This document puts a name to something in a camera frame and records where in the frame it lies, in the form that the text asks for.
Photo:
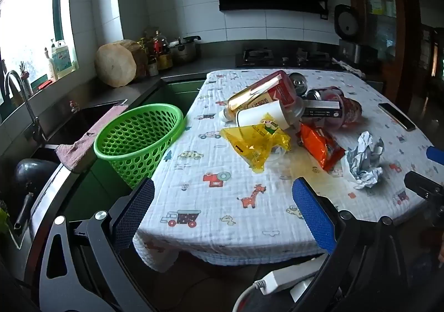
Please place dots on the small white jar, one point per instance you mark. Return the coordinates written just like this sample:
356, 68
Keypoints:
153, 69

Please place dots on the dark sauce bottle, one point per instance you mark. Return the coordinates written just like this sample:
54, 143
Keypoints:
144, 50

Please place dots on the orange tea bottle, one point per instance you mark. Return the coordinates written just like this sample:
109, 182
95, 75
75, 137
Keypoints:
260, 90

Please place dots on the green plastic basket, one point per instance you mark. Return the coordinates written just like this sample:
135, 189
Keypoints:
138, 131

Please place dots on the clear plastic lid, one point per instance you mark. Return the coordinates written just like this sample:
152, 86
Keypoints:
295, 109

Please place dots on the steel pressure cooker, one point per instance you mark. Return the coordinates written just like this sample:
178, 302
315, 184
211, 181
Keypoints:
182, 51

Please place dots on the green kitchen cabinet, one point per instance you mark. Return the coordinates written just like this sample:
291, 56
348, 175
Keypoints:
173, 97

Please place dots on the dark wok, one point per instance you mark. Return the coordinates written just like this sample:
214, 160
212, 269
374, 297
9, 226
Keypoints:
33, 173

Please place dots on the steel faucet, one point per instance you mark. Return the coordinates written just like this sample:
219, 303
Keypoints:
33, 117

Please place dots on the white paper cup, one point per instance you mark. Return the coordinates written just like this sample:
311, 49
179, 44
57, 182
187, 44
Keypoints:
256, 114

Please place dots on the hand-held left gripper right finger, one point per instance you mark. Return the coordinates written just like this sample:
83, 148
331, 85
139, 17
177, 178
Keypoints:
314, 218

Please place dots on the pink towel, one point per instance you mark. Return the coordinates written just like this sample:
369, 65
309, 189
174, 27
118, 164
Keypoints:
79, 149

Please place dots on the printed white tablecloth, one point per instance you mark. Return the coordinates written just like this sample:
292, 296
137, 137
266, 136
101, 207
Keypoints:
225, 176

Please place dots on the round wooden chopping block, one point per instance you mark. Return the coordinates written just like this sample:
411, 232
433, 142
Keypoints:
116, 64

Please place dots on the kitchen sink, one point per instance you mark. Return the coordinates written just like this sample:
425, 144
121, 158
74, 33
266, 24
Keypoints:
76, 121

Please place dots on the red soda can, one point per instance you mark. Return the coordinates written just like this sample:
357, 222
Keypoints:
324, 94

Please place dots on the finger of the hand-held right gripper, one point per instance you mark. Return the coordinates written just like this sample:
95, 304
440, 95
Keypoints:
436, 153
423, 186

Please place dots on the white power strip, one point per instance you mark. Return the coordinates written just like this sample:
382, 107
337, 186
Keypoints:
281, 279

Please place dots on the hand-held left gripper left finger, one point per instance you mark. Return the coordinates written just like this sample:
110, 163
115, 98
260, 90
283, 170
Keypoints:
135, 215

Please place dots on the yellow plastic bag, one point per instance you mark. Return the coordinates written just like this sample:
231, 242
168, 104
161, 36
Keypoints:
253, 145

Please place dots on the black gas stove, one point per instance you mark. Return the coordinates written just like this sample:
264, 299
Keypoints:
270, 58

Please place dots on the white squeeze bottle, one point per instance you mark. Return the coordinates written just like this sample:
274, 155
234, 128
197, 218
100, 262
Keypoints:
51, 67

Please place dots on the wooden display cabinet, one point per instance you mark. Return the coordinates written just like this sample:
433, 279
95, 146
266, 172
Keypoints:
385, 3

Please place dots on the orange snack packet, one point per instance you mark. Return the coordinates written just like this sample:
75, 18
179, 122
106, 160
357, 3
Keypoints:
321, 147

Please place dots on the cup with brushes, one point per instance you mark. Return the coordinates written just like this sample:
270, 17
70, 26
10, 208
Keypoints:
26, 84

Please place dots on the silver drink can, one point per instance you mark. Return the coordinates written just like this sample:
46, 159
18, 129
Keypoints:
299, 83

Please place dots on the rice cooker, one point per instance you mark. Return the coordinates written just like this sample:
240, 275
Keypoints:
347, 24

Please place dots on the small figurine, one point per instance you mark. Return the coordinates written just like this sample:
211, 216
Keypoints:
73, 106

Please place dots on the small red box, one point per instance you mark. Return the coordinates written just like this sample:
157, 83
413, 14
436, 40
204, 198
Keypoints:
45, 85

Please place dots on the large dish soap jug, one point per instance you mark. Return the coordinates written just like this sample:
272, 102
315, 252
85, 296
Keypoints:
62, 58

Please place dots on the white paper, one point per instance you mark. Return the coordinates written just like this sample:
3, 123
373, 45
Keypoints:
364, 162

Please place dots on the smartphone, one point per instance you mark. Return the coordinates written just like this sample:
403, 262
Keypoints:
397, 117

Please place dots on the kitchen window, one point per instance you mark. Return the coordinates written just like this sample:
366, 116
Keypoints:
31, 20

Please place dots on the white rag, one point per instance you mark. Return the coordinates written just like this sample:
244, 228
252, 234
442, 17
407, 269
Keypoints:
348, 67

